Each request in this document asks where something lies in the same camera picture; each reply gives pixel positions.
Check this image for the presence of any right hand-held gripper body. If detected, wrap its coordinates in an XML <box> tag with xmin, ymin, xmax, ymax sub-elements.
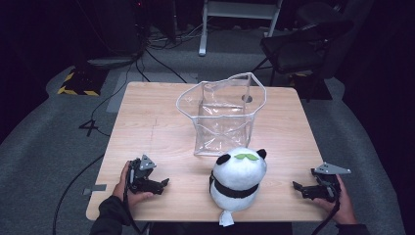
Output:
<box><xmin>310</xmin><ymin>162</ymin><xmax>352</xmax><ymax>203</ymax></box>

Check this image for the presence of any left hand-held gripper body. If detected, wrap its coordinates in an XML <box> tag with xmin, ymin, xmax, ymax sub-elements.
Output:
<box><xmin>128</xmin><ymin>154</ymin><xmax>158</xmax><ymax>194</ymax></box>

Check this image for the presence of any panda plush toy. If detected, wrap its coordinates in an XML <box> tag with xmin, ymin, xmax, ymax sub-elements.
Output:
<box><xmin>208</xmin><ymin>146</ymin><xmax>268</xmax><ymax>228</ymax></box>

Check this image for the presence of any clear plastic bag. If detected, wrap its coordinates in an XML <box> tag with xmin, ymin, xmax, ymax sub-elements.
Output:
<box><xmin>175</xmin><ymin>71</ymin><xmax>268</xmax><ymax>158</ymax></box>

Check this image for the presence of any person's left hand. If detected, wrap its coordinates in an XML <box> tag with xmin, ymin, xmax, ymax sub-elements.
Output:
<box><xmin>112</xmin><ymin>160</ymin><xmax>155</xmax><ymax>209</ymax></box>

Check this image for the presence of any person's right hand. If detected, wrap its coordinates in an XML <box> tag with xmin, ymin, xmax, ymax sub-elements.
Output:
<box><xmin>312</xmin><ymin>174</ymin><xmax>359</xmax><ymax>225</ymax></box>

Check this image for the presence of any yellow black striped base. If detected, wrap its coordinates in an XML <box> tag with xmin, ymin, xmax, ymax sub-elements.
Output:
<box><xmin>57</xmin><ymin>66</ymin><xmax>110</xmax><ymax>97</ymax></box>

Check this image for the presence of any black chair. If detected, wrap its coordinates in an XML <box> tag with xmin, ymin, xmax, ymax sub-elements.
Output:
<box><xmin>252</xmin><ymin>1</ymin><xmax>356</xmax><ymax>88</ymax></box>

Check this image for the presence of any dark equipment stand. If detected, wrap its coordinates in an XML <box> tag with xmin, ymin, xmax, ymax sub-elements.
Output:
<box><xmin>73</xmin><ymin>0</ymin><xmax>149</xmax><ymax>71</ymax></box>

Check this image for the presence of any white metal stand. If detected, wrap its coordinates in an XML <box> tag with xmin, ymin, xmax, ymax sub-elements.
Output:
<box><xmin>198</xmin><ymin>0</ymin><xmax>285</xmax><ymax>58</ymax></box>

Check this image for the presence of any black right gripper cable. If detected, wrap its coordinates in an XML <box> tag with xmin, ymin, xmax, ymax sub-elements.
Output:
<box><xmin>310</xmin><ymin>185</ymin><xmax>342</xmax><ymax>235</ymax></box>

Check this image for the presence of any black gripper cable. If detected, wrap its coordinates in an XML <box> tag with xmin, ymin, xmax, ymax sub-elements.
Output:
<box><xmin>122</xmin><ymin>169</ymin><xmax>145</xmax><ymax>235</ymax></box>
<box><xmin>310</xmin><ymin>185</ymin><xmax>342</xmax><ymax>235</ymax></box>

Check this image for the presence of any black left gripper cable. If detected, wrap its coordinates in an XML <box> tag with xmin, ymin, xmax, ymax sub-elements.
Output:
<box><xmin>122</xmin><ymin>169</ymin><xmax>145</xmax><ymax>235</ymax></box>

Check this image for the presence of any grey table edge bracket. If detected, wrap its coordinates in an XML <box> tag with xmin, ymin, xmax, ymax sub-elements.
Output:
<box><xmin>82</xmin><ymin>183</ymin><xmax>108</xmax><ymax>197</ymax></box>

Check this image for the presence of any thick black floor cable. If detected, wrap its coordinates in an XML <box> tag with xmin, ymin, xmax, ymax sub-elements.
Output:
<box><xmin>52</xmin><ymin>152</ymin><xmax>106</xmax><ymax>235</ymax></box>

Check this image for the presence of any thin black floor cable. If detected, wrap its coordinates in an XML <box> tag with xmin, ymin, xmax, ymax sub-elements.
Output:
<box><xmin>89</xmin><ymin>63</ymin><xmax>134</xmax><ymax>138</ymax></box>

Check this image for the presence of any bundle of floor cables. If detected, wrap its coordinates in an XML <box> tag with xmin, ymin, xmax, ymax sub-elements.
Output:
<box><xmin>146</xmin><ymin>16</ymin><xmax>209</xmax><ymax>51</ymax></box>

